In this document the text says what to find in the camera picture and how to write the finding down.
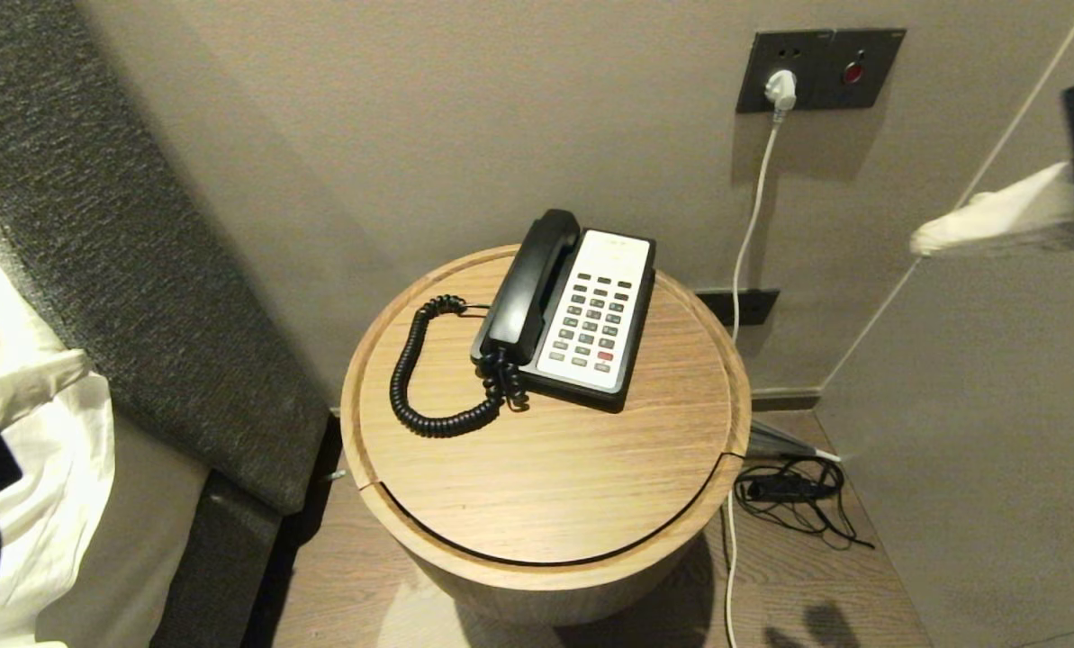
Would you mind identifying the dark grey fabric bed base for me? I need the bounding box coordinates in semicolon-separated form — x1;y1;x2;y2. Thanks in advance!
149;470;285;648

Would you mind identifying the black and white telephone base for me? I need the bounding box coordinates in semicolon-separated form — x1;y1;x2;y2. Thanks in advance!
492;229;657;415

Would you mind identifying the beige bed sheet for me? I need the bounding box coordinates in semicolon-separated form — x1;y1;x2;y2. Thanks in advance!
37;409;212;648

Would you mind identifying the white bedding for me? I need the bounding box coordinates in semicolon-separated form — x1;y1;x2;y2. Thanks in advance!
0;238;119;648

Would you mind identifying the white power plug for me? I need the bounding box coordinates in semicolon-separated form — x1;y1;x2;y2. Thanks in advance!
764;69;799;113

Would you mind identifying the black coiled phone cord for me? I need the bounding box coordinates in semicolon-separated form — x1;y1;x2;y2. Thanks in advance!
389;294;530;439

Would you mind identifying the grey tapered object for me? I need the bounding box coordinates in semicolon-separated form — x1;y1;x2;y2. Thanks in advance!
745;421;842;464

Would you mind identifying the dark plate with red button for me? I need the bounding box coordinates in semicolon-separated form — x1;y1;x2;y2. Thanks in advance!
826;28;907;111

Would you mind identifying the black telephone handset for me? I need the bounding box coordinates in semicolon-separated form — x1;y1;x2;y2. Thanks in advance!
470;209;582;365

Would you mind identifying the tangled thin black cable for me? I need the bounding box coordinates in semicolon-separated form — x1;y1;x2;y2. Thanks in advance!
732;456;875;550

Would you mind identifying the black wall outlet plate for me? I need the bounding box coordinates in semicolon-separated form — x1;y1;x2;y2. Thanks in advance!
694;289;779;328

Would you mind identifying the grey upholstered headboard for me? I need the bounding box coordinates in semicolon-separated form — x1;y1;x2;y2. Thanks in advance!
0;0;332;516

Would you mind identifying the black power adapter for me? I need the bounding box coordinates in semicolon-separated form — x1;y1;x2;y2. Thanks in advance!
748;477;836;501

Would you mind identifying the white power cable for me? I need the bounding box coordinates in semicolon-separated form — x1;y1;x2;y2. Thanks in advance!
723;112;782;648

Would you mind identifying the round wooden side table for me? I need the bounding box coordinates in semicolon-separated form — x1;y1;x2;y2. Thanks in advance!
340;245;753;626

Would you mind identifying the brown skirting board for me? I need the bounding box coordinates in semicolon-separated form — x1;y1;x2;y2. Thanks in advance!
748;387;824;413

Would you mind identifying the dark grey socket plate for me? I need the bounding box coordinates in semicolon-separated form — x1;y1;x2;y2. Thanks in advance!
736;31;835;114

